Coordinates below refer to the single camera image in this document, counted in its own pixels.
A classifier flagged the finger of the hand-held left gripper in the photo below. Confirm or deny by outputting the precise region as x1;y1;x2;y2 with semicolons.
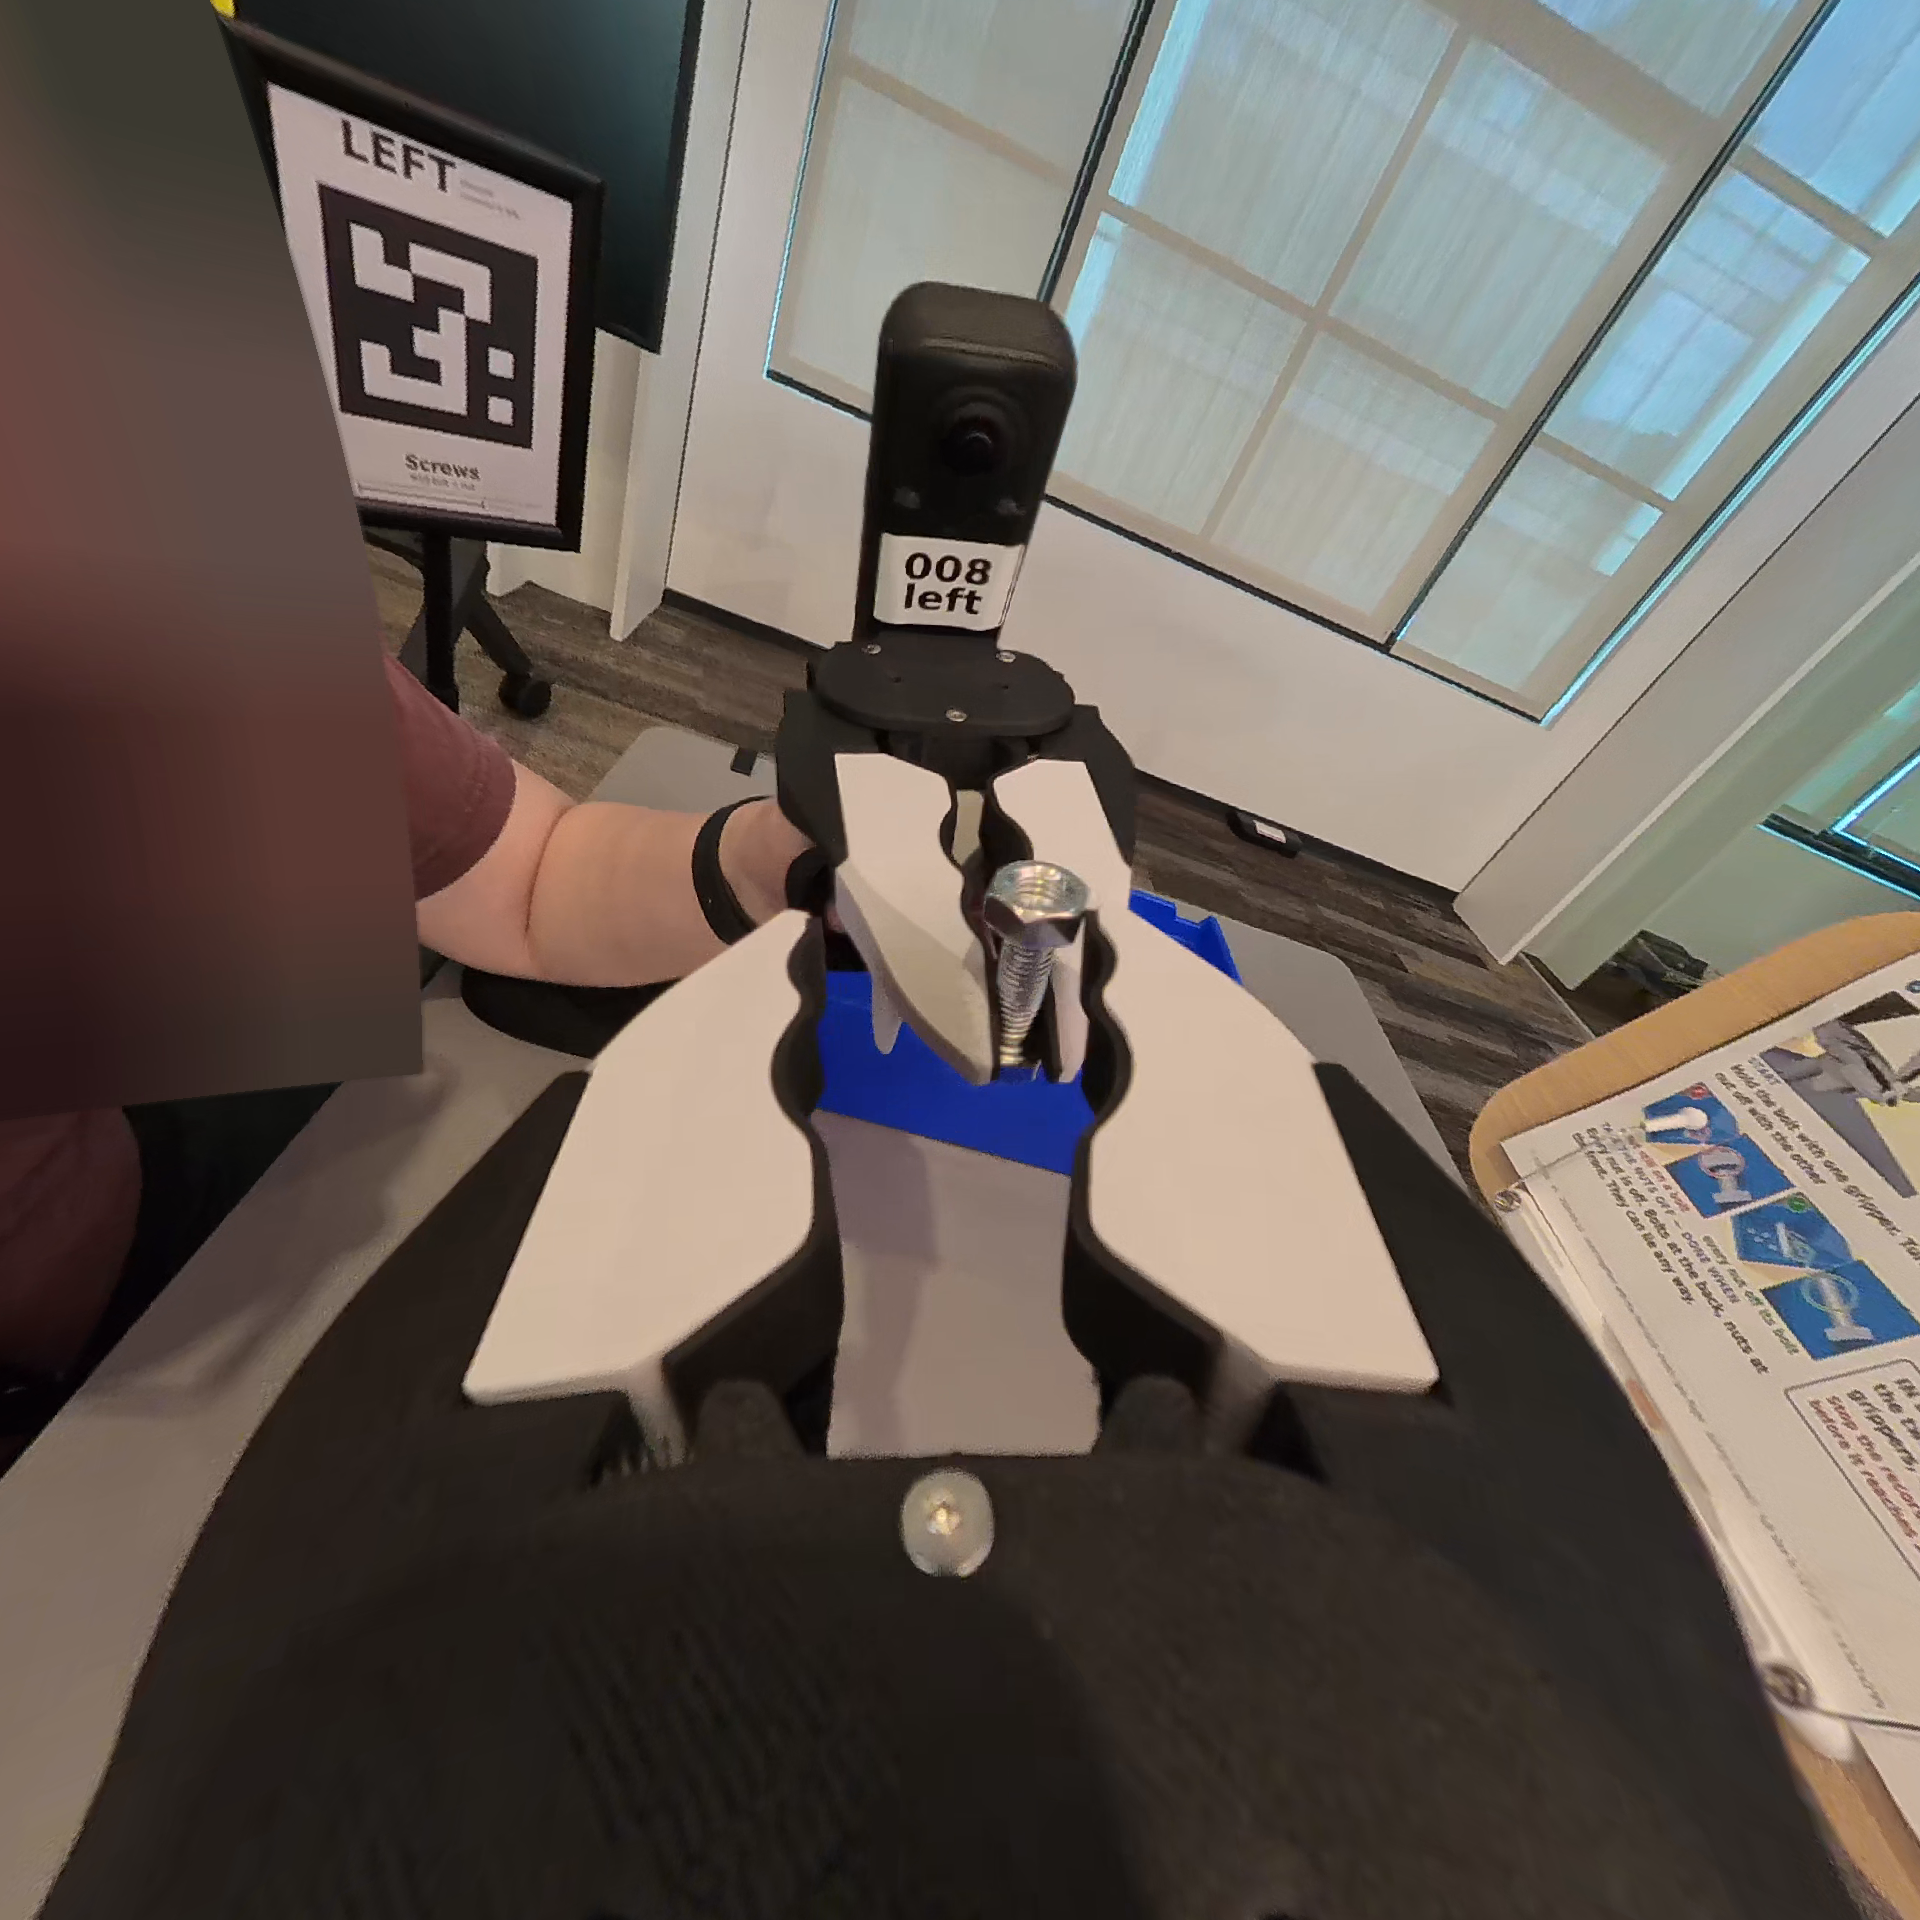
982;763;1111;1088
828;754;1002;1088

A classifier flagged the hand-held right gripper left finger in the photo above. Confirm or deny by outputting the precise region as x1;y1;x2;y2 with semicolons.
461;908;844;1423

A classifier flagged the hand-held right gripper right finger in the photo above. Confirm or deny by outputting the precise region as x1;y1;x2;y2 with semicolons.
1060;899;1444;1423

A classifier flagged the steel hex bolt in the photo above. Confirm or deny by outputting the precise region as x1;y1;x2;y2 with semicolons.
982;861;1099;1075

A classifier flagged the blue plastic bin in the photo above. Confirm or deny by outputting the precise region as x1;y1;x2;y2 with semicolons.
811;885;1248;1179

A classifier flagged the person's left forearm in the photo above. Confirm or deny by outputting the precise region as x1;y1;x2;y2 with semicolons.
411;757;722;991

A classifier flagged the person's left hand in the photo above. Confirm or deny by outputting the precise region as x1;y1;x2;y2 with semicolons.
713;806;832;940

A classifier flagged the wooden document board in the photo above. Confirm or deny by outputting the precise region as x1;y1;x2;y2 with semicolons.
1466;913;1920;1920

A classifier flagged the printed instruction sheet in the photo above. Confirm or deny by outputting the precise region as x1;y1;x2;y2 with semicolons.
1498;949;1920;1730

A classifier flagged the white framed window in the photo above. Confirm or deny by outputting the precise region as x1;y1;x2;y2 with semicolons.
764;0;1920;724

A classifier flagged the framed marker sign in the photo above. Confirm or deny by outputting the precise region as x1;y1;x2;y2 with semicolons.
221;17;607;723

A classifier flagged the white document stand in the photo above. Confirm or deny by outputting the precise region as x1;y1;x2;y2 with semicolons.
1755;1657;1920;1759

